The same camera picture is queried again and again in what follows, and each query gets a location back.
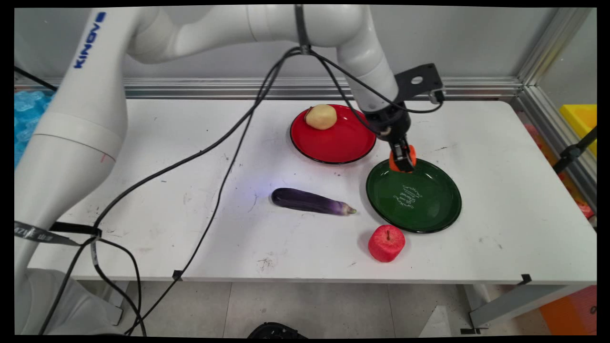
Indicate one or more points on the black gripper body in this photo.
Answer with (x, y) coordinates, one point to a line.
(388, 124)

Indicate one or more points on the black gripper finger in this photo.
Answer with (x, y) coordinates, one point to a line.
(409, 156)
(399, 157)

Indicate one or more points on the orange toy fruit block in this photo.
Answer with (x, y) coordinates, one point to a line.
(392, 163)

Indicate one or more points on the purple toy eggplant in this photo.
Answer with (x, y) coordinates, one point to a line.
(310, 201)

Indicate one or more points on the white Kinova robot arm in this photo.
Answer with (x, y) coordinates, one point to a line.
(71, 143)

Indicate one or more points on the dark green round plate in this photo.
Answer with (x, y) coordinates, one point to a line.
(429, 205)

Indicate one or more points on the red round plate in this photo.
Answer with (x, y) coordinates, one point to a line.
(333, 143)

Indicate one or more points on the yellow toy potato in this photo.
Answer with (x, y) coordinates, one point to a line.
(321, 116)

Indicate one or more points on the red toy apple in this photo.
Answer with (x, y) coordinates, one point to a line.
(386, 244)

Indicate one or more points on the black tape marker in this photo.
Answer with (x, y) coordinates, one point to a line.
(177, 275)
(526, 279)

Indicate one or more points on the yellow plastic bin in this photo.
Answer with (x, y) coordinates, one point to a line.
(581, 119)

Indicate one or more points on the grey table leg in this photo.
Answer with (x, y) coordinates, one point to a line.
(514, 302)

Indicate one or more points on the black object on floor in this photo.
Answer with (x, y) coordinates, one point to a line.
(276, 331)

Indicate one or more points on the orange box on floor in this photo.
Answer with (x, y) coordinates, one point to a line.
(572, 312)

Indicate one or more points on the blue plastic bag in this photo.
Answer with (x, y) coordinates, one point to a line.
(28, 114)

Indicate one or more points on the black wrist camera mount plate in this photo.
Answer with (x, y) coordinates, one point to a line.
(421, 78)

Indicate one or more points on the horizontal aluminium frame rail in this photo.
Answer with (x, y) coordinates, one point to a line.
(476, 88)

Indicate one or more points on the slanted aluminium frame rail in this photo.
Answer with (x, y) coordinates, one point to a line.
(557, 128)

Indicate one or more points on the vertical aluminium frame post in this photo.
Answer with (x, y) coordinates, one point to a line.
(553, 47)

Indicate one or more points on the small red object beside rail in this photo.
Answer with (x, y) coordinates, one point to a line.
(584, 209)

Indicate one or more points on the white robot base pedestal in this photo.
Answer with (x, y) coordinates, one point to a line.
(71, 305)

